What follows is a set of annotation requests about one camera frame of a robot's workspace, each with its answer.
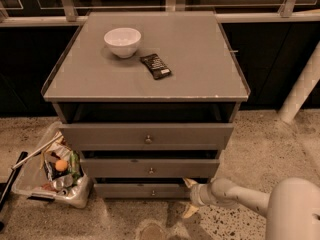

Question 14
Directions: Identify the black stick on floor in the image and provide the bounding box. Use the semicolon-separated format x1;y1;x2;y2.
0;151;29;232

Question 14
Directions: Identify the metal window railing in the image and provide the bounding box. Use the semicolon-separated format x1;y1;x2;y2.
0;0;320;27

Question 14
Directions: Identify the orange fruit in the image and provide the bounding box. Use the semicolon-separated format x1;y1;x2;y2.
55;160;68;172

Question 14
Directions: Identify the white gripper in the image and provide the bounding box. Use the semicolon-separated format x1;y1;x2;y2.
182;178;213;219

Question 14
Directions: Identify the grey drawer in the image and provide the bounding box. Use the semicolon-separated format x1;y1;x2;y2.
81;159;219;178
60;123;233;151
94;184;190;199

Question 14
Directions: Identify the white diagonal pillar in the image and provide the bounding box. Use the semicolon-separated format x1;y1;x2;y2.
278;42;320;123

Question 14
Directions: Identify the white stick in bin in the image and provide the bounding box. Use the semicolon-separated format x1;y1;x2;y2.
11;133;62;170

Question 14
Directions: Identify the silver can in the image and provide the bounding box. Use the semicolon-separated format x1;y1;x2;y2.
52;174;73;191

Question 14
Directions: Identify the grey bottom drawer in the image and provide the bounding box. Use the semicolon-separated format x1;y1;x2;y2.
94;184;190;199

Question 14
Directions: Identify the green snack bag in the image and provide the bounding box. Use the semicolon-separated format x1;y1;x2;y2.
69;151;81;181

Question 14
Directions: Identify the grey middle drawer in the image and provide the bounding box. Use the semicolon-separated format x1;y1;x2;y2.
81;159;219;178

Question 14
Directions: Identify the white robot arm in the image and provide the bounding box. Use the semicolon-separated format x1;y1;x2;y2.
183;178;320;240

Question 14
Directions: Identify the grey drawer cabinet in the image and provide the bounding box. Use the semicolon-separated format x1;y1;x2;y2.
42;11;249;186

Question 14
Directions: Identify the clear plastic bin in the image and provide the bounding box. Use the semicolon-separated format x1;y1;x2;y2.
13;122;92;208

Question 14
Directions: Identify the white ceramic bowl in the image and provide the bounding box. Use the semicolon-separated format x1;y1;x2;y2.
104;28;142;58

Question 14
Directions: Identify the round floor drain cover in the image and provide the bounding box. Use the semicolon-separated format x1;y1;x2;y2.
135;221;166;240

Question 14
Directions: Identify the black snack bar wrapper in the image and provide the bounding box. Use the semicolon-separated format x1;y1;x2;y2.
140;54;171;80

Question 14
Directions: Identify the grey top drawer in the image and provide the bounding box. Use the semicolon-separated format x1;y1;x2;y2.
60;123;233;151

